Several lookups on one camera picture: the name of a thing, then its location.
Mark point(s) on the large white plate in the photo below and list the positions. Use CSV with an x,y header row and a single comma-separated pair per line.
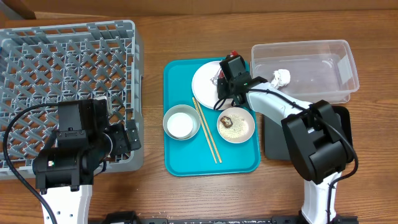
x,y
204,84

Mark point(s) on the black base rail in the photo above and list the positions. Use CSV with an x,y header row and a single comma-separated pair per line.
x,y
132,217

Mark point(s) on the grey dish rack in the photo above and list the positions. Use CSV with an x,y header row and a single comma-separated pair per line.
x,y
44,65

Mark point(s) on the brown food scrap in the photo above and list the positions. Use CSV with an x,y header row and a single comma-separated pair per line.
x,y
226,121

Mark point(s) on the black waste tray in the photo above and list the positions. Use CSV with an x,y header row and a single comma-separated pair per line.
x,y
274,141

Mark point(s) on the wooden chopstick left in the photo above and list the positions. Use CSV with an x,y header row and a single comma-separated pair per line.
x,y
204,129

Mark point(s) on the wooden chopstick right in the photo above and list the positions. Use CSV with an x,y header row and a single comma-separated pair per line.
x,y
215,149

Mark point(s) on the wooden chopstick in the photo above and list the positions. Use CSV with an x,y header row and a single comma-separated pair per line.
x,y
204,129
215,149

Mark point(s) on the white tissue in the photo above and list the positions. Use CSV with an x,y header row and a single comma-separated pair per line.
x,y
281,78

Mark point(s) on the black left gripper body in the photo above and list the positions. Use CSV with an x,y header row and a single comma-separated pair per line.
x,y
118,136

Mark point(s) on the clear plastic waste bin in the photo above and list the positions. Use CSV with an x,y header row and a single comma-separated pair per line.
x,y
319,69

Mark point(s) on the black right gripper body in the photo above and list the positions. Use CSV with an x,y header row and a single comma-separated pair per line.
x,y
222,83

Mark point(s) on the pink bowl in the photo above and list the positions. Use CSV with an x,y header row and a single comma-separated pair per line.
x,y
247,116

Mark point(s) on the white paper cup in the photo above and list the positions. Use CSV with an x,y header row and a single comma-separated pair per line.
x,y
180,125

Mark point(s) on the teal serving tray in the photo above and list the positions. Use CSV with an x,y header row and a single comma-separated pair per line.
x,y
193,157

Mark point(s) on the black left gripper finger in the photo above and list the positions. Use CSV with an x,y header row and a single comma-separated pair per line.
x,y
131,125
134,140

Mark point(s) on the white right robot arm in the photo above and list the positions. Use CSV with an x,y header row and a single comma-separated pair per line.
x,y
318,138

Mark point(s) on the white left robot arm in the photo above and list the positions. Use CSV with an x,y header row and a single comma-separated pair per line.
x,y
65,174

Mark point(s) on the red snack wrapper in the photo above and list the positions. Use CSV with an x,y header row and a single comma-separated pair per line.
x,y
233,53

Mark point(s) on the grey bowl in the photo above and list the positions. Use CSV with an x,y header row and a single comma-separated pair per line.
x,y
182,109

